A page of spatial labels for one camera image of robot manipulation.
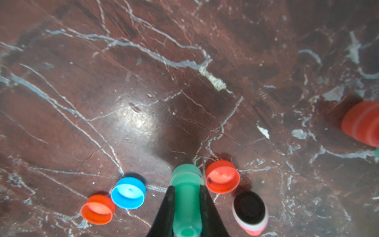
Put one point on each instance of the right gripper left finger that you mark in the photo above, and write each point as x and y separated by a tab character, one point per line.
163	223

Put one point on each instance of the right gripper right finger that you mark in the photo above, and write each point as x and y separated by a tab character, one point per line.
212	225

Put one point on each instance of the red stamp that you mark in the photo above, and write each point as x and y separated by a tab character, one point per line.
361	122
250	212

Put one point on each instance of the blue cap right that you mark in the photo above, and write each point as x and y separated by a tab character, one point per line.
129	193

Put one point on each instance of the red cap top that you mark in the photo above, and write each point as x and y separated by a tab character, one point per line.
222	177

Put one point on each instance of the red cap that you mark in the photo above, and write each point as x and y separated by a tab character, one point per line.
98	210
222	177

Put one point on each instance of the red cap left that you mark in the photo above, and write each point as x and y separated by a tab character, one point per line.
98	210

